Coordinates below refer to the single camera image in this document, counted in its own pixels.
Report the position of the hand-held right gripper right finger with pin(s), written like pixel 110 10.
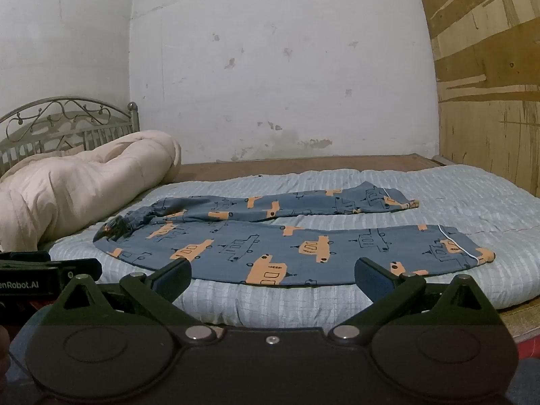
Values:
pixel 369 278

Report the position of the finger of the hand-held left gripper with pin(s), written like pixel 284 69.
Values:
pixel 90 269

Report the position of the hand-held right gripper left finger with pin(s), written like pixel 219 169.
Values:
pixel 177 278

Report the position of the blue pants with orange cars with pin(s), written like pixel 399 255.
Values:
pixel 253 249

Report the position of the light blue bed pad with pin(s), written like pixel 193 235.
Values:
pixel 422 219

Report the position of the cream comforter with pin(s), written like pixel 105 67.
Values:
pixel 63 185

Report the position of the metal scrollwork headboard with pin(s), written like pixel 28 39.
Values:
pixel 135 122

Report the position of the red cloth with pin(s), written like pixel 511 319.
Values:
pixel 529 358

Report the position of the plywood board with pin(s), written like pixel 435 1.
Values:
pixel 485 93

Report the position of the brown wooden bed frame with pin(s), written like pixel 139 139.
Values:
pixel 253 168

